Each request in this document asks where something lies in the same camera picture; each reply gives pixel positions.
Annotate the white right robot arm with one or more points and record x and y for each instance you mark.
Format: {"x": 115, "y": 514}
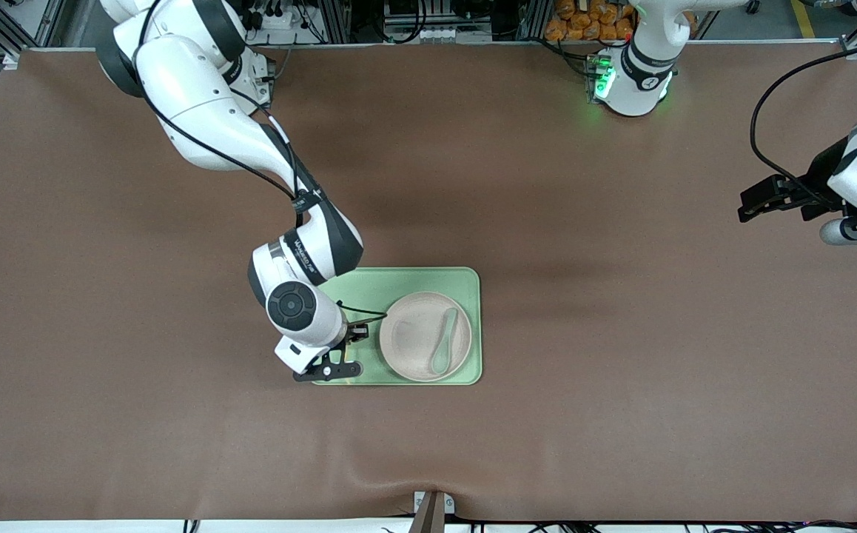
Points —
{"x": 199, "y": 96}

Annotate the beige round plate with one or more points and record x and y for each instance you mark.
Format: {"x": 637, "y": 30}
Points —
{"x": 414, "y": 333}

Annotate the light green rectangular tray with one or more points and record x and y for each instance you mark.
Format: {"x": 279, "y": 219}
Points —
{"x": 414, "y": 281}

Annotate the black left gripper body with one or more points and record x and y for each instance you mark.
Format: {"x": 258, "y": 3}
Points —
{"x": 815, "y": 180}

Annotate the metal table clamp bracket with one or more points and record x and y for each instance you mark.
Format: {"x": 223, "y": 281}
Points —
{"x": 432, "y": 511}

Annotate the brown tablecloth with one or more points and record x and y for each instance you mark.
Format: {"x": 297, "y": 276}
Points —
{"x": 621, "y": 444}

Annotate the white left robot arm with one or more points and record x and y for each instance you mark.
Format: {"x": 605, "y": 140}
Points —
{"x": 639, "y": 81}

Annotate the pile of orange items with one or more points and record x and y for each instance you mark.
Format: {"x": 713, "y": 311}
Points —
{"x": 584, "y": 22}

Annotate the grey-green plastic spoon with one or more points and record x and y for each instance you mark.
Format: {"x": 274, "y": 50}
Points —
{"x": 439, "y": 361}

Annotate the white power strip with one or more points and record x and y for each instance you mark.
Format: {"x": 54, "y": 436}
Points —
{"x": 280, "y": 16}

